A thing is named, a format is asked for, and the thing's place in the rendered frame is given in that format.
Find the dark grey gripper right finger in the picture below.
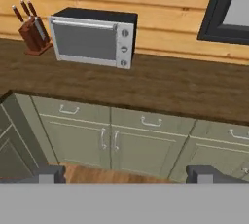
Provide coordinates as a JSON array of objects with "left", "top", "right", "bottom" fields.
[{"left": 185, "top": 164, "right": 249, "bottom": 184}]

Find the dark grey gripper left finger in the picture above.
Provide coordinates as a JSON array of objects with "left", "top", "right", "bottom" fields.
[{"left": 18, "top": 164, "right": 67, "bottom": 184}]

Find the grey glass toaster oven door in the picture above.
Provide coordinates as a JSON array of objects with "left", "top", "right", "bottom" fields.
[{"left": 48, "top": 17, "right": 119, "bottom": 67}]

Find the silver and black toaster oven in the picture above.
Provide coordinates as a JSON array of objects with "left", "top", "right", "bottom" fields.
[{"left": 48, "top": 7, "right": 139, "bottom": 70}]

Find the green cupboard door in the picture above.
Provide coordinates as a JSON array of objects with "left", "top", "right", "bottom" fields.
[
  {"left": 168, "top": 135, "right": 249, "bottom": 183},
  {"left": 110, "top": 125, "right": 190, "bottom": 180},
  {"left": 39, "top": 114, "right": 112, "bottom": 170}
]

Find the green drawer front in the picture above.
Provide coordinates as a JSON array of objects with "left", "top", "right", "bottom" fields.
[
  {"left": 190, "top": 119, "right": 249, "bottom": 153},
  {"left": 31, "top": 95, "right": 112, "bottom": 127},
  {"left": 110, "top": 106, "right": 196, "bottom": 137}
]

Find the dark green corner cupboard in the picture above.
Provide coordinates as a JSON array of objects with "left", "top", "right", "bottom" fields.
[{"left": 0, "top": 93, "right": 60, "bottom": 181}]

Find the brown wooden knife block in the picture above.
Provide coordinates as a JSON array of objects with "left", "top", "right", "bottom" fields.
[{"left": 18, "top": 16, "right": 54, "bottom": 56}]

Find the silver bladed knife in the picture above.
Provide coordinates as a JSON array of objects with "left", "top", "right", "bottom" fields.
[{"left": 33, "top": 16, "right": 49, "bottom": 42}]

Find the black framed window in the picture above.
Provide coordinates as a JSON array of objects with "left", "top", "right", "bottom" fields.
[{"left": 196, "top": 0, "right": 249, "bottom": 46}]

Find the silver drawer handle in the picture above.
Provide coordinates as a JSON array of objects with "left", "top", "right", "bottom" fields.
[
  {"left": 58, "top": 104, "right": 81, "bottom": 116},
  {"left": 228, "top": 129, "right": 249, "bottom": 141},
  {"left": 140, "top": 116, "right": 163, "bottom": 128}
]

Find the silver toaster oven door handle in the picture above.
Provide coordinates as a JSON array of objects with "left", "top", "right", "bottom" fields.
[{"left": 50, "top": 19, "right": 119, "bottom": 31}]

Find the brown handled knife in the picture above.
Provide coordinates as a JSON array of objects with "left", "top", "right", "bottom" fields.
[
  {"left": 12, "top": 5, "right": 25, "bottom": 23},
  {"left": 26, "top": 0, "right": 39, "bottom": 18},
  {"left": 20, "top": 0, "right": 32, "bottom": 18}
]

